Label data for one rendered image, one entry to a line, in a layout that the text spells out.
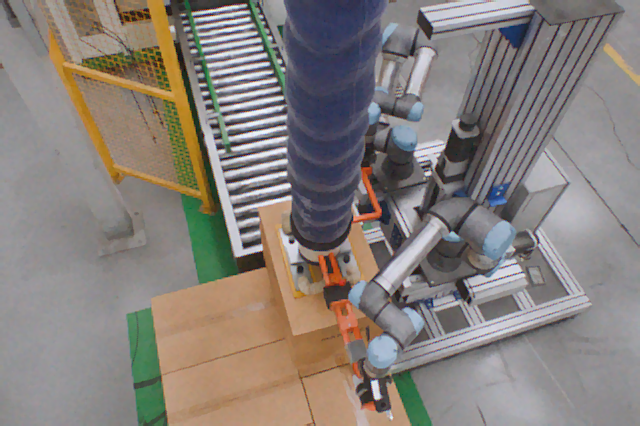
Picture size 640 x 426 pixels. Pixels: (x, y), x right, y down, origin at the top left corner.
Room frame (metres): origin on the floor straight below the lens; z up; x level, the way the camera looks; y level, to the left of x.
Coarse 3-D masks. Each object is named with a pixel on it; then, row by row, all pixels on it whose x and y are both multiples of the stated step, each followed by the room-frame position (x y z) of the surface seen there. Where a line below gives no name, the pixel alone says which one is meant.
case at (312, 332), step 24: (264, 216) 1.19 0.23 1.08; (264, 240) 1.13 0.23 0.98; (360, 240) 1.09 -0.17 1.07; (360, 264) 0.98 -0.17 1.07; (288, 288) 0.86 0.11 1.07; (288, 312) 0.76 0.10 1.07; (312, 312) 0.76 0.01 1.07; (360, 312) 0.77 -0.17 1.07; (288, 336) 0.75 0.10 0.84; (312, 336) 0.69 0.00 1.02; (336, 336) 0.72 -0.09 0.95; (312, 360) 0.69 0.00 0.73
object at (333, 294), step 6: (330, 282) 0.81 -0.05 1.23; (348, 282) 0.82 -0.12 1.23; (324, 288) 0.79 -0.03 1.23; (330, 288) 0.80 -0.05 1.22; (336, 288) 0.80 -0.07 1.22; (342, 288) 0.80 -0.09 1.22; (348, 288) 0.80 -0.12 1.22; (324, 294) 0.78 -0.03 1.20; (330, 294) 0.77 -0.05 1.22; (336, 294) 0.77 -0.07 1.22; (342, 294) 0.78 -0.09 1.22; (348, 294) 0.78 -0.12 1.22; (330, 300) 0.75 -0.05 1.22; (336, 300) 0.75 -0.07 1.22; (342, 300) 0.75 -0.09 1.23; (348, 300) 0.75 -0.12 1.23; (330, 306) 0.73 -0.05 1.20; (342, 306) 0.74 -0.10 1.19
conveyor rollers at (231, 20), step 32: (224, 32) 3.17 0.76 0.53; (256, 32) 3.17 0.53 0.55; (224, 64) 2.81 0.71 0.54; (256, 64) 2.81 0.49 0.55; (224, 96) 2.48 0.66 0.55; (256, 96) 2.51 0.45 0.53; (224, 160) 1.93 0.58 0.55; (256, 160) 1.96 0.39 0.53; (256, 192) 1.70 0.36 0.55; (256, 224) 1.50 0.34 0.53
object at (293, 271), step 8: (280, 224) 1.14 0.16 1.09; (280, 232) 1.10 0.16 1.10; (280, 240) 1.06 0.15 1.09; (288, 240) 1.06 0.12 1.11; (280, 248) 1.03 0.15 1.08; (288, 256) 0.99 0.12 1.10; (288, 264) 0.95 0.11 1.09; (296, 264) 0.95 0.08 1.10; (304, 264) 0.96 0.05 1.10; (288, 272) 0.92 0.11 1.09; (296, 272) 0.92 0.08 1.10; (304, 272) 0.92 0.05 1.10; (312, 272) 0.92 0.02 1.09; (296, 280) 0.88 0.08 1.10; (312, 280) 0.89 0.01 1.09; (296, 288) 0.85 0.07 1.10; (296, 296) 0.82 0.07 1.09; (304, 296) 0.83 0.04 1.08
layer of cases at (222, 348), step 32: (192, 288) 1.09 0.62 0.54; (224, 288) 1.10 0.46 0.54; (256, 288) 1.11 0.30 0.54; (160, 320) 0.92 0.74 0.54; (192, 320) 0.92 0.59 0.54; (224, 320) 0.93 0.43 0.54; (256, 320) 0.94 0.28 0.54; (160, 352) 0.76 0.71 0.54; (192, 352) 0.77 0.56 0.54; (224, 352) 0.77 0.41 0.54; (256, 352) 0.78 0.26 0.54; (288, 352) 0.79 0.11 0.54; (192, 384) 0.62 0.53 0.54; (224, 384) 0.63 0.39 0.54; (256, 384) 0.64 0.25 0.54; (288, 384) 0.64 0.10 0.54; (320, 384) 0.65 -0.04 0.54; (352, 384) 0.66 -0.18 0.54; (192, 416) 0.49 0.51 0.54; (224, 416) 0.49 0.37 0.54; (256, 416) 0.50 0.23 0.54; (288, 416) 0.51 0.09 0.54; (320, 416) 0.51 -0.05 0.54; (352, 416) 0.52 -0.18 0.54; (384, 416) 0.52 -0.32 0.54
